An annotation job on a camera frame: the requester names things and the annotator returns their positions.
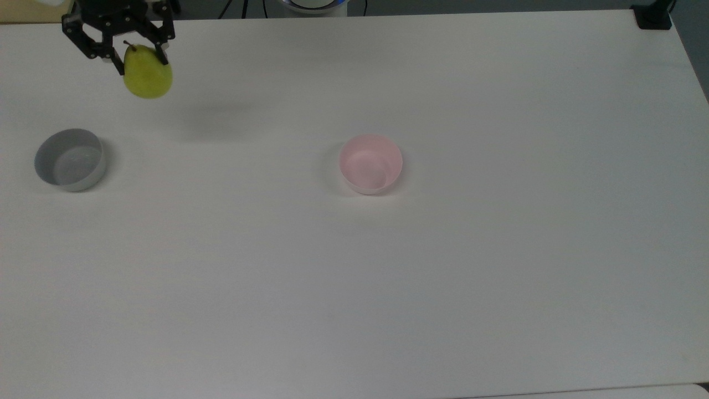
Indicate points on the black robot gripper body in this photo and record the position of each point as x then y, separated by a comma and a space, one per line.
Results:
124, 10

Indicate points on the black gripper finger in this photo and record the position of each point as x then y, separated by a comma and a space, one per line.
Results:
88, 41
163, 33

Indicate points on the green pear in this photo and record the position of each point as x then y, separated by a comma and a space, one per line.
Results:
147, 77

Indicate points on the grey bowl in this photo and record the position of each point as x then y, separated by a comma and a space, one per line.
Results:
69, 163

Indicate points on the pink bowl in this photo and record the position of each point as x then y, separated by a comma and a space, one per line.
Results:
370, 166

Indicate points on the black camera stand clamp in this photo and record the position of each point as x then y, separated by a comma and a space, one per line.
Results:
653, 16

